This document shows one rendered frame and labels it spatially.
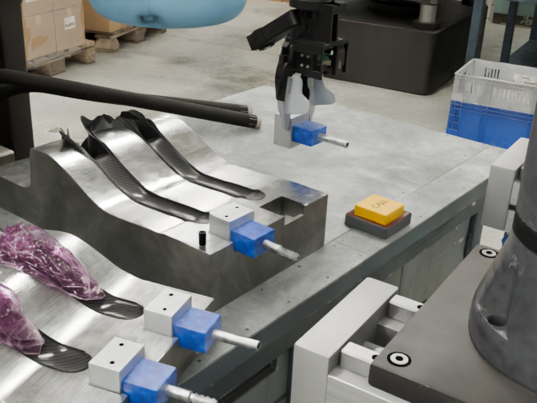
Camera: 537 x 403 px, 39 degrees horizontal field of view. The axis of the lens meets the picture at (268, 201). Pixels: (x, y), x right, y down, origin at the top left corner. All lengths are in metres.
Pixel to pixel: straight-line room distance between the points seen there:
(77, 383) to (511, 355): 0.45
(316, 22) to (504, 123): 2.92
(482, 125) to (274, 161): 2.68
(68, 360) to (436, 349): 0.44
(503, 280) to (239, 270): 0.53
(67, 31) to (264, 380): 4.14
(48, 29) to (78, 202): 3.87
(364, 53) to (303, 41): 3.78
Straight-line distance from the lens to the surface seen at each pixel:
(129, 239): 1.07
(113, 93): 1.58
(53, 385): 0.82
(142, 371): 0.80
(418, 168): 1.52
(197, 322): 0.87
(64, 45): 5.11
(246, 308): 1.02
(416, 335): 0.57
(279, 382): 1.21
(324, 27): 1.18
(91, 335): 0.88
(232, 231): 0.99
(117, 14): 0.34
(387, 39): 4.90
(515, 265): 0.54
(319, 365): 0.62
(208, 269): 0.97
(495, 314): 0.56
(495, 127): 4.08
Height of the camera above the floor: 1.35
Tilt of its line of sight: 25 degrees down
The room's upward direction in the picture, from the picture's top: 3 degrees clockwise
